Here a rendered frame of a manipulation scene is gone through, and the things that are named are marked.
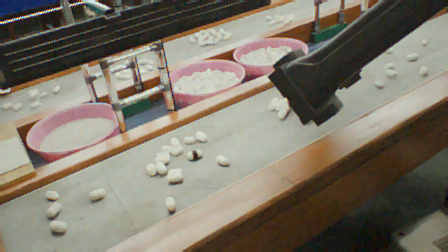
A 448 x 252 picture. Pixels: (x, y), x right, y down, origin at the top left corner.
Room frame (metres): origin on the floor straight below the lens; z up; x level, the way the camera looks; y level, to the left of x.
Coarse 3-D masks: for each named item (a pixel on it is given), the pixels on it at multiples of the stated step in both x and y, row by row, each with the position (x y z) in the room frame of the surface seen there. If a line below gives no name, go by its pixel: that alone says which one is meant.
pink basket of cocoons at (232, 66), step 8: (192, 64) 1.36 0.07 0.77; (200, 64) 1.36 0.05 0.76; (208, 64) 1.36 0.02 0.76; (216, 64) 1.35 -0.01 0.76; (224, 64) 1.34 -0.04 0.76; (232, 64) 1.31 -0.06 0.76; (176, 72) 1.32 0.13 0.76; (184, 72) 1.34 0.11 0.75; (192, 72) 1.35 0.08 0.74; (232, 72) 1.31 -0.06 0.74; (240, 72) 1.26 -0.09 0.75; (176, 80) 1.30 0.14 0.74; (240, 80) 1.16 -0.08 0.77; (232, 88) 1.14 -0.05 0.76; (176, 96) 1.16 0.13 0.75; (184, 96) 1.13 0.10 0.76; (192, 96) 1.12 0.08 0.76; (200, 96) 1.11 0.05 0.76; (208, 96) 1.11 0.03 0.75; (184, 104) 1.15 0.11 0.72; (192, 104) 1.13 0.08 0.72
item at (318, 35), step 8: (320, 0) 1.66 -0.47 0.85; (328, 0) 1.68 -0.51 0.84; (344, 0) 1.72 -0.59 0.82; (344, 8) 1.72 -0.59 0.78; (336, 24) 1.72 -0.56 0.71; (344, 24) 1.72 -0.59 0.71; (312, 32) 1.66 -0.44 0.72; (320, 32) 1.65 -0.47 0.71; (328, 32) 1.67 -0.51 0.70; (336, 32) 1.70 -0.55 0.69; (312, 40) 1.64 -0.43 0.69; (320, 40) 1.64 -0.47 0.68
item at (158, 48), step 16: (144, 0) 1.03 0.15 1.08; (176, 0) 0.88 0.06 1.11; (112, 16) 0.82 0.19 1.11; (144, 48) 1.02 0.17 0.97; (160, 48) 1.03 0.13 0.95; (112, 64) 0.97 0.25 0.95; (160, 64) 1.03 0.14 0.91; (112, 80) 0.96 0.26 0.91; (160, 80) 1.03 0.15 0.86; (112, 96) 0.95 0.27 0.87; (144, 96) 1.00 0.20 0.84
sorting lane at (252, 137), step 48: (432, 48) 1.27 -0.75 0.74; (384, 96) 0.99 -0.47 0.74; (144, 144) 0.91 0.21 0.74; (192, 144) 0.88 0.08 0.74; (240, 144) 0.85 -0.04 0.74; (288, 144) 0.82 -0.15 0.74; (144, 192) 0.71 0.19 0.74; (192, 192) 0.69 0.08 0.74; (48, 240) 0.60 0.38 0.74; (96, 240) 0.58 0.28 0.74
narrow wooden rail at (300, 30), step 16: (368, 0) 1.84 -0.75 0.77; (320, 16) 1.71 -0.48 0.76; (336, 16) 1.73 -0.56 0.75; (352, 16) 1.79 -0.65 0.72; (272, 32) 1.58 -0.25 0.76; (288, 32) 1.60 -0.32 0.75; (304, 32) 1.64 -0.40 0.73; (224, 48) 1.48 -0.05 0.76; (256, 48) 1.51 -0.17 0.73; (176, 64) 1.38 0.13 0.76; (128, 80) 1.30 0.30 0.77; (144, 80) 1.28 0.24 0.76; (128, 96) 1.24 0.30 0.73; (160, 96) 1.30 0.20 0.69; (48, 112) 1.14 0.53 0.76; (16, 128) 1.07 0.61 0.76
